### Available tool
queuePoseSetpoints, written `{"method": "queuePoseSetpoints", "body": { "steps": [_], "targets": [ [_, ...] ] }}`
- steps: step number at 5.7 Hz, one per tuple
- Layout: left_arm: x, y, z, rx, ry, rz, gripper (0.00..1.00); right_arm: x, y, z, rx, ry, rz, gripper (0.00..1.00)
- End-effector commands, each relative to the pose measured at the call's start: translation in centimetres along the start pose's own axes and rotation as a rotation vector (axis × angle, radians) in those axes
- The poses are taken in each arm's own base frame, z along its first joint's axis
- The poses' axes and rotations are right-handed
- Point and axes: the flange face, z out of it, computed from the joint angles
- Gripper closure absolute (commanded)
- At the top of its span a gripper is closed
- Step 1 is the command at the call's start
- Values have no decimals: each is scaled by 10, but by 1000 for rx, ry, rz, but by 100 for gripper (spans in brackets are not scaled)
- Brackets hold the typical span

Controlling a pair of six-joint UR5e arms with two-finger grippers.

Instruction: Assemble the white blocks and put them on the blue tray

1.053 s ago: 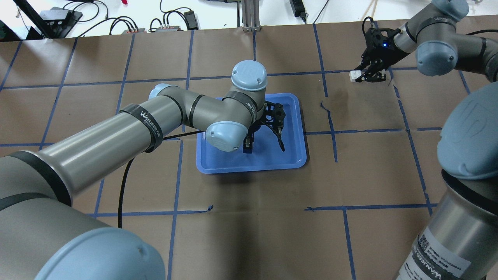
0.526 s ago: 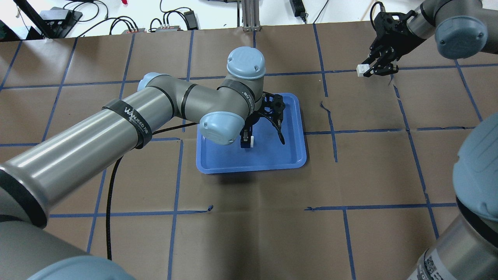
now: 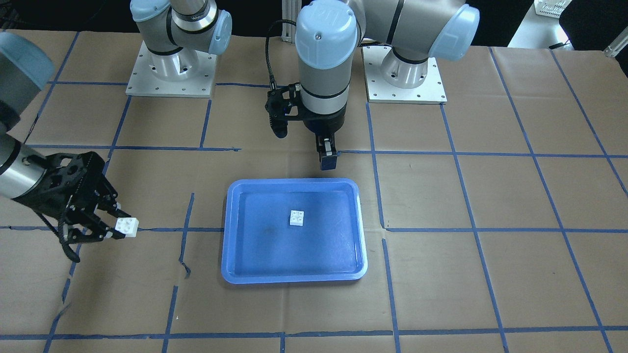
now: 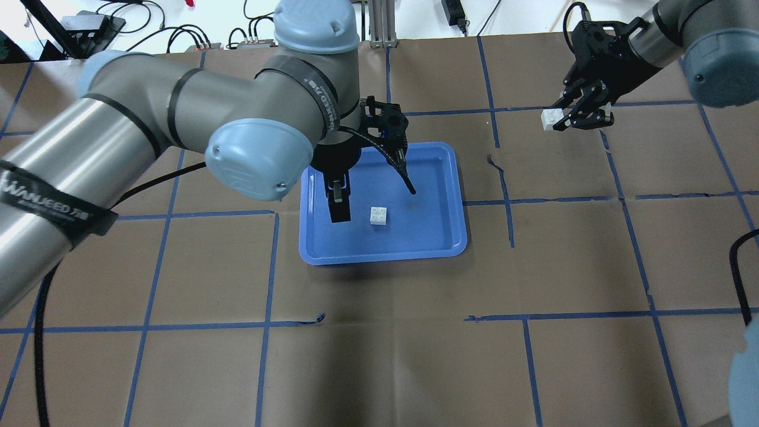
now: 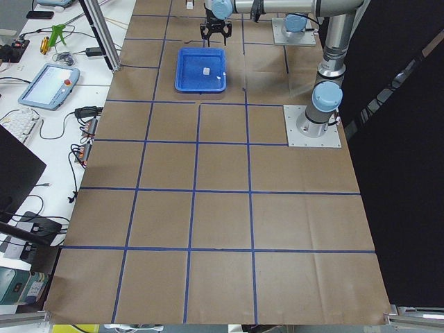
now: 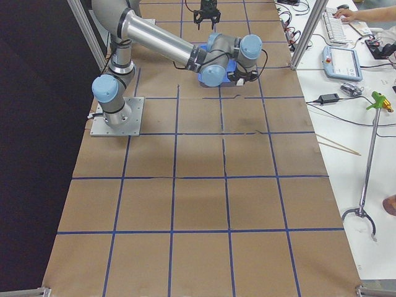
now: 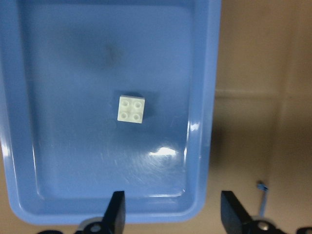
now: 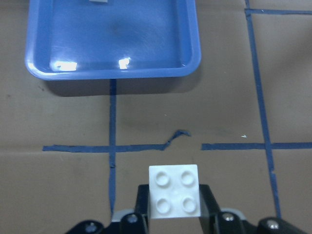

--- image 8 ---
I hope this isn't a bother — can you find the white block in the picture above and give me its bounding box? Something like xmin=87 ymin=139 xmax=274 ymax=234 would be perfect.
xmin=149 ymin=164 xmax=201 ymax=219

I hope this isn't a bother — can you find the brown paper table cover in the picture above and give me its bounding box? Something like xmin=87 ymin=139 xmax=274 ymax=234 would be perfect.
xmin=0 ymin=0 xmax=312 ymax=234

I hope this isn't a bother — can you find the blue plastic tray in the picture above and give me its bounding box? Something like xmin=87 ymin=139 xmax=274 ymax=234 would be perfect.
xmin=24 ymin=0 xmax=201 ymax=81

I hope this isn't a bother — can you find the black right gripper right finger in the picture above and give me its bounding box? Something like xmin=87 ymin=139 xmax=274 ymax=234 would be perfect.
xmin=199 ymin=184 xmax=220 ymax=234

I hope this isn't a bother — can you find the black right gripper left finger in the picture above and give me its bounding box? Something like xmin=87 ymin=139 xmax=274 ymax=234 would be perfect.
xmin=133 ymin=184 xmax=151 ymax=234

